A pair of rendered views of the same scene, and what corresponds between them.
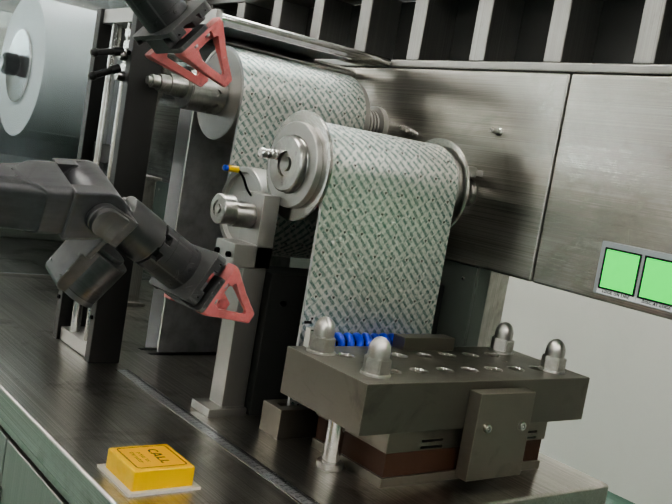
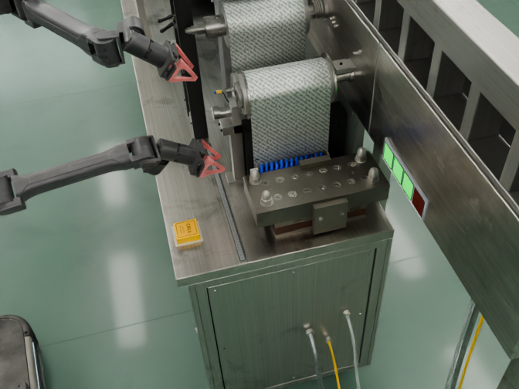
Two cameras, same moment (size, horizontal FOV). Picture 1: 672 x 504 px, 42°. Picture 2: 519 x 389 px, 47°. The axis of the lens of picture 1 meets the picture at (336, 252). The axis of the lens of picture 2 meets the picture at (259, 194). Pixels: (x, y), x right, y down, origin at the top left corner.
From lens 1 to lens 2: 1.12 m
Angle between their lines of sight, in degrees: 45
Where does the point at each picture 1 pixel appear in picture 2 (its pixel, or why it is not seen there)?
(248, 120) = (235, 45)
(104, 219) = (145, 165)
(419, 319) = (319, 144)
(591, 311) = not seen: outside the picture
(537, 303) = not seen: outside the picture
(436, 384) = (293, 206)
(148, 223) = (168, 152)
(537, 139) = (370, 68)
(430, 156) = (313, 78)
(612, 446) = not seen: outside the picture
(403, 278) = (305, 132)
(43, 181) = (120, 158)
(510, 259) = (363, 119)
